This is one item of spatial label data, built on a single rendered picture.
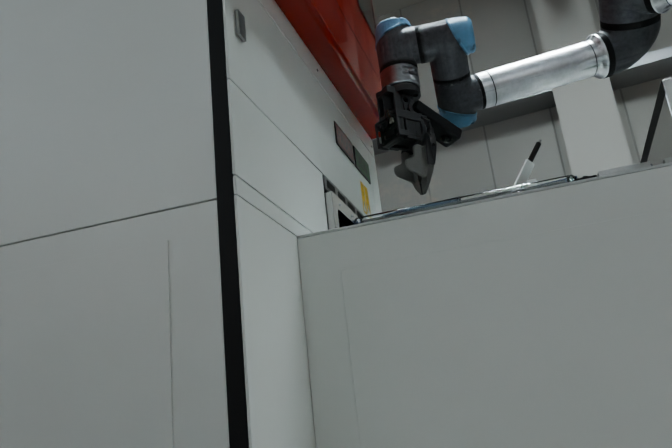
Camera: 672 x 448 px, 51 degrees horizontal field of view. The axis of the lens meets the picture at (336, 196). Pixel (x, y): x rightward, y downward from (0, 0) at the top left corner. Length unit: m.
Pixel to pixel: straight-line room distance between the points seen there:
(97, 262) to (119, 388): 0.16
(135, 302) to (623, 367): 0.57
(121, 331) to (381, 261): 0.35
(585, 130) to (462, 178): 0.80
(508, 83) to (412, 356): 0.72
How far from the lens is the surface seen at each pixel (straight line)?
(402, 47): 1.42
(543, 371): 0.92
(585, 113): 4.08
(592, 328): 0.92
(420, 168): 1.32
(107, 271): 0.90
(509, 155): 4.36
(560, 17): 4.36
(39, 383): 0.93
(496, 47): 4.67
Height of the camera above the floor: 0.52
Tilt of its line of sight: 20 degrees up
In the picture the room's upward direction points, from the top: 6 degrees counter-clockwise
